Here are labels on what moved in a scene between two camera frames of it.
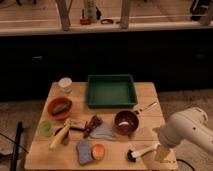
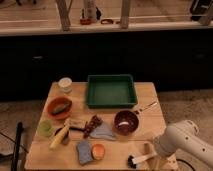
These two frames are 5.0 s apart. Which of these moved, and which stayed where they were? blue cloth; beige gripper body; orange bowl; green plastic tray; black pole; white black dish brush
Moved: beige gripper body; white black dish brush
Stayed: blue cloth; black pole; orange bowl; green plastic tray
